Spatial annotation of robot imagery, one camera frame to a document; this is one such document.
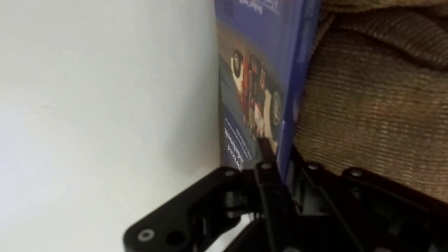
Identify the purple book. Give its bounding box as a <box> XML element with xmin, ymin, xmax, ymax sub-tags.
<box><xmin>215</xmin><ymin>0</ymin><xmax>322</xmax><ymax>174</ymax></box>

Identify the brown fabric couch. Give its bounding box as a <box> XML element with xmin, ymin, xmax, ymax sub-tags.
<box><xmin>294</xmin><ymin>0</ymin><xmax>448</xmax><ymax>202</ymax></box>

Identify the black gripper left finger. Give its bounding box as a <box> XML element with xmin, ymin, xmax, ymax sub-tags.
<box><xmin>255</xmin><ymin>138</ymin><xmax>300</xmax><ymax>252</ymax></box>

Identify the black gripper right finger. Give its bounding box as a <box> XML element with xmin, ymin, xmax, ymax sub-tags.
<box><xmin>290</xmin><ymin>150</ymin><xmax>374</xmax><ymax>252</ymax></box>

